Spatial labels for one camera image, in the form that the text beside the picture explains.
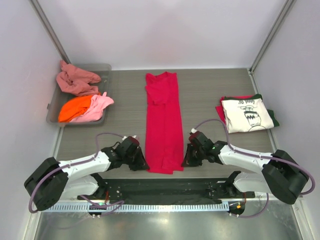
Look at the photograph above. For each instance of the salmon pink shirt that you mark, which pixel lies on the salmon pink shirt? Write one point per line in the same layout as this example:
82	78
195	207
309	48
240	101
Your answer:
77	81

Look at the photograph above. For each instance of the left aluminium frame post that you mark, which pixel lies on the left aluminium frame post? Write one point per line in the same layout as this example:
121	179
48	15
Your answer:
49	29

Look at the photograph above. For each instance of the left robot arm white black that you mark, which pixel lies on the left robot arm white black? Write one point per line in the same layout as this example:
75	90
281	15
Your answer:
62	180

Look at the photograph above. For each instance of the dark green t-shirt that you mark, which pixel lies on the dark green t-shirt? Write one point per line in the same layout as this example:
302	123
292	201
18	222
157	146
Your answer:
270	112

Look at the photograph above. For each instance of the crimson red polo shirt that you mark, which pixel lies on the crimson red polo shirt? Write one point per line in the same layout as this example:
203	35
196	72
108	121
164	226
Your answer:
164	140

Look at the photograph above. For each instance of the aluminium rail front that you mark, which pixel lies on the aluminium rail front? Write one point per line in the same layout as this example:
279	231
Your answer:
299	197

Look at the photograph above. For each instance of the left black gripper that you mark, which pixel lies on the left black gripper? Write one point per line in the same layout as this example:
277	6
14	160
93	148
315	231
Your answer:
136	156

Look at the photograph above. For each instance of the slotted white cable duct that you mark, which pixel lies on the slotted white cable duct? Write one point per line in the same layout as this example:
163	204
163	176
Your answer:
81	207

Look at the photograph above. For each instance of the orange shirt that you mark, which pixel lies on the orange shirt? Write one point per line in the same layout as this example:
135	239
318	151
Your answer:
74	108

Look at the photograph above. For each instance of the right aluminium frame post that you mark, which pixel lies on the right aluminium frame post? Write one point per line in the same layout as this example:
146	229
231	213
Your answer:
280	19

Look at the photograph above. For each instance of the light pink shirt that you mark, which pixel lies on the light pink shirt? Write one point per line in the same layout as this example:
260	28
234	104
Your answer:
95	111

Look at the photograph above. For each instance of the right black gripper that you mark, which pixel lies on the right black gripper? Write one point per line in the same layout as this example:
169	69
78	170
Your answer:
194	152

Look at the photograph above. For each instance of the white printed t-shirt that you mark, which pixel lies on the white printed t-shirt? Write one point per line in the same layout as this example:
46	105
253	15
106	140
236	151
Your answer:
246	115

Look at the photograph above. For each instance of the aluminium frame post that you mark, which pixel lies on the aluminium frame post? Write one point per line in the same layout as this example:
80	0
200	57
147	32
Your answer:
280	19
49	29

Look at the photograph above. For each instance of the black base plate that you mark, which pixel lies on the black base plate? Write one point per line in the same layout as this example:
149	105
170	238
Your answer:
155	188

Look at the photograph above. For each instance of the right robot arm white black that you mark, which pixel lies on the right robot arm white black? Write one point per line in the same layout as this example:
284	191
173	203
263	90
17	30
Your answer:
273	173

